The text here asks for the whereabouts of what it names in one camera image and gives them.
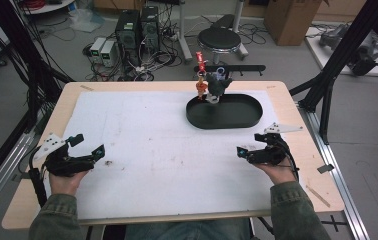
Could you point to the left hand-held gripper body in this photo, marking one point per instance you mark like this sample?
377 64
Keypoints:
60 164

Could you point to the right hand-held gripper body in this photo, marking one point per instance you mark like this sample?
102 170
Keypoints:
272 151

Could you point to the black key rack with tray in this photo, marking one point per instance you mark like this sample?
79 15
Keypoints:
233 116

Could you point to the person's left hand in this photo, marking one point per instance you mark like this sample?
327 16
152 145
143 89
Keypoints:
65 185

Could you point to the person's right hand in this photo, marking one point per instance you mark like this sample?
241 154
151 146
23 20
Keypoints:
278 173

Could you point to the white table mat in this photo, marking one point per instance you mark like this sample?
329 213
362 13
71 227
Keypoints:
143 150

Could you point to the black tape piece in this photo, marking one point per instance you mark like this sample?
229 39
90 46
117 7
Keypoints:
325 168

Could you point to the thin wooden stick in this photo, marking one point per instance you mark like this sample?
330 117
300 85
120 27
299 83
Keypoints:
318 196

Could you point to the white power supply unit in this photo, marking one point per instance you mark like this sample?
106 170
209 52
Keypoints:
97 47
108 54

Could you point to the person's legs in jeans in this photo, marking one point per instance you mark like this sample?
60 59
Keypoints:
183 232

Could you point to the white floor board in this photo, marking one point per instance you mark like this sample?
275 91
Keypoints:
323 56

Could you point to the white desk leg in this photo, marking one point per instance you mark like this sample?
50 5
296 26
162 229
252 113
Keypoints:
240 33
184 40

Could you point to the black round stool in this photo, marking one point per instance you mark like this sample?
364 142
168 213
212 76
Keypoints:
219 39

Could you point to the black computer tower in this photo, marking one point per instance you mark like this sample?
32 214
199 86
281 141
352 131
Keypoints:
150 28
128 33

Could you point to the brown cardboard box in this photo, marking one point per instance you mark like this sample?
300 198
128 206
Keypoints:
290 21

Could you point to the clear plastic bag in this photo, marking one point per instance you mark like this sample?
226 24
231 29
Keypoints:
85 19

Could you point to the grey robot device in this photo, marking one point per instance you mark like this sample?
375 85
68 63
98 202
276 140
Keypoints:
367 56

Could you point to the white round table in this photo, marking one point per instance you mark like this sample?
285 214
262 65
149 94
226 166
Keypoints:
48 7

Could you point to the aluminium rail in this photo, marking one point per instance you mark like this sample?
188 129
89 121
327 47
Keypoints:
345 200
3 173

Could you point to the black frame strut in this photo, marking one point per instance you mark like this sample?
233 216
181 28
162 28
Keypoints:
20 43
343 50

